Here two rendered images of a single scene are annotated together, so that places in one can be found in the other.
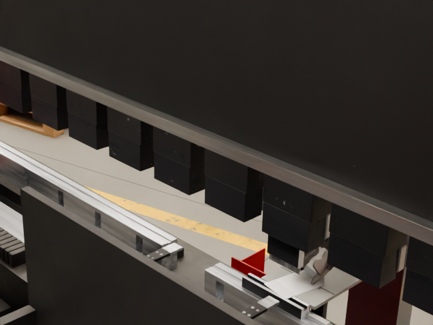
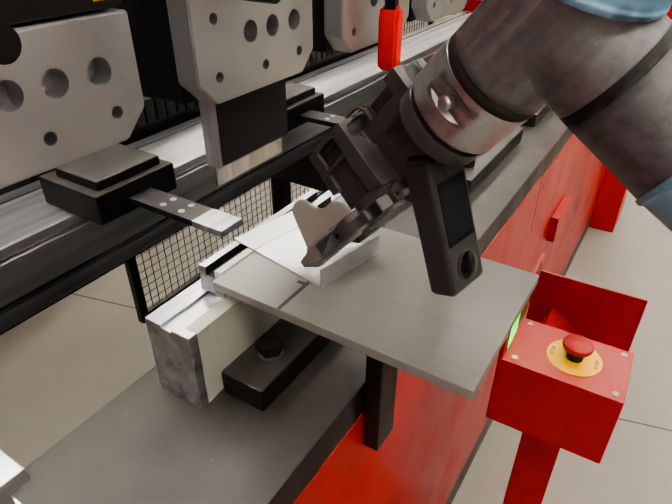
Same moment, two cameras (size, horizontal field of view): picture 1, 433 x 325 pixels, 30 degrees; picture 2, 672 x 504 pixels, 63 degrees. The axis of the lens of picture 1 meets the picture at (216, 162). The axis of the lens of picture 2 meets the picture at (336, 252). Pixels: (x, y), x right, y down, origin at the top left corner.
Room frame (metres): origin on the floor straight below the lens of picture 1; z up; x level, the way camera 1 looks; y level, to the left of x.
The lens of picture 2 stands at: (1.69, -0.70, 1.31)
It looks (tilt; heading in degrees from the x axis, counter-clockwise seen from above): 33 degrees down; 78
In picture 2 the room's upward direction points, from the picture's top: straight up
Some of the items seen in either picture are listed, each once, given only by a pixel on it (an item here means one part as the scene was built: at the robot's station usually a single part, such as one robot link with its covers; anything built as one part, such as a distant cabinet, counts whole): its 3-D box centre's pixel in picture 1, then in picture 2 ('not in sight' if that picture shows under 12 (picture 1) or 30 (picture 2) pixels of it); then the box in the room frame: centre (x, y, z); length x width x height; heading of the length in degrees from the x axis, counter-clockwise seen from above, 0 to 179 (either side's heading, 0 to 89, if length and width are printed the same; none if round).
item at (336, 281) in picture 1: (319, 275); (376, 282); (1.82, -0.28, 1.00); 0.26 x 0.18 x 0.01; 135
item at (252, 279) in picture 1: (274, 295); (272, 237); (1.73, -0.16, 0.99); 0.20 x 0.03 x 0.03; 45
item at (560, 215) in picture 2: not in sight; (559, 218); (2.55, 0.44, 0.59); 0.15 x 0.02 x 0.07; 45
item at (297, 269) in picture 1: (285, 249); (247, 122); (1.72, -0.17, 1.13); 0.10 x 0.02 x 0.10; 45
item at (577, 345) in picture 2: not in sight; (576, 351); (2.13, -0.22, 0.79); 0.04 x 0.04 x 0.04
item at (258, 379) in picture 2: not in sight; (323, 312); (1.78, -0.19, 0.89); 0.30 x 0.05 x 0.03; 45
